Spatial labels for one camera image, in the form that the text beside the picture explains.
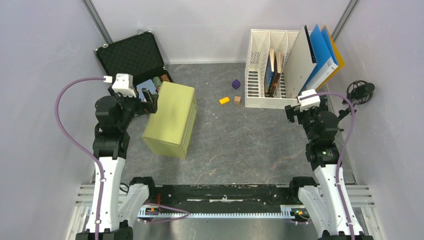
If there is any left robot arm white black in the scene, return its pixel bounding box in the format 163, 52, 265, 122
75, 89, 159, 240

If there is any yellow eraser block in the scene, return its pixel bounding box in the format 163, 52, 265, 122
219, 96, 231, 105

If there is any brown small book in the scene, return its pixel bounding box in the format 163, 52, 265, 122
268, 52, 285, 98

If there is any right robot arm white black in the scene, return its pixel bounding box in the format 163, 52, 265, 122
284, 103, 373, 240

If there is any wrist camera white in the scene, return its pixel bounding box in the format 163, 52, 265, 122
103, 73, 138, 98
297, 89, 321, 112

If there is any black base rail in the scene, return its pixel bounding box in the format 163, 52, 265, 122
145, 184, 302, 215

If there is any white paper box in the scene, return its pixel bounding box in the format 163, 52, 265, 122
283, 25, 317, 99

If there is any white file organizer rack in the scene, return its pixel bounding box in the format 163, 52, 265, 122
244, 29, 300, 109

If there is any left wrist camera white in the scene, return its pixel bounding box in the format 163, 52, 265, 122
103, 73, 138, 98

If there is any purple cube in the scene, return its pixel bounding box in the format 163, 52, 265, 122
231, 79, 241, 90

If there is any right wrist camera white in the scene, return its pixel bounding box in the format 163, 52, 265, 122
297, 89, 321, 112

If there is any black poker chip case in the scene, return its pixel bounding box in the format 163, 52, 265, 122
94, 31, 173, 86

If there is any green drawer cabinet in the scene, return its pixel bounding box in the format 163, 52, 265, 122
142, 82, 198, 159

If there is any orange plastic folder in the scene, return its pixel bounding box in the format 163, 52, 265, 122
312, 25, 345, 90

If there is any blue plastic folder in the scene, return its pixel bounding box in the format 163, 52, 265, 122
301, 24, 339, 92

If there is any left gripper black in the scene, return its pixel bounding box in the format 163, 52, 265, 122
108, 86, 158, 130

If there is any wooden cube block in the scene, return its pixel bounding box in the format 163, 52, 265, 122
233, 96, 241, 105

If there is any black microphone on tripod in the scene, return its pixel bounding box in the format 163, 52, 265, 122
346, 80, 376, 113

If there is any Animal Farm book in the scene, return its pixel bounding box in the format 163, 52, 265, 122
264, 48, 275, 93

